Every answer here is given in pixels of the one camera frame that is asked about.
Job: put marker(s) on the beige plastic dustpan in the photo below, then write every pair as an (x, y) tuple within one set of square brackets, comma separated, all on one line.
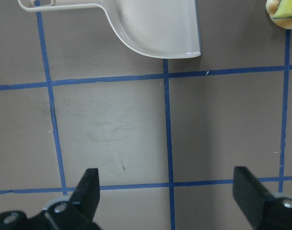
[(165, 29)]

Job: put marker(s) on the pale bread slice toy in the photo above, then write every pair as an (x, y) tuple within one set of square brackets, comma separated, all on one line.
[(271, 7)]

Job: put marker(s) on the yellow sponge piece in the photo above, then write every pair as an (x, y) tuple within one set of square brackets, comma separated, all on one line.
[(284, 10)]

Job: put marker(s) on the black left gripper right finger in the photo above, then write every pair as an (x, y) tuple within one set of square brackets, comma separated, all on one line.
[(263, 210)]

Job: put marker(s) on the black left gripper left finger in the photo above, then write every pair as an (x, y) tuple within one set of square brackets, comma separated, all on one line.
[(72, 213)]

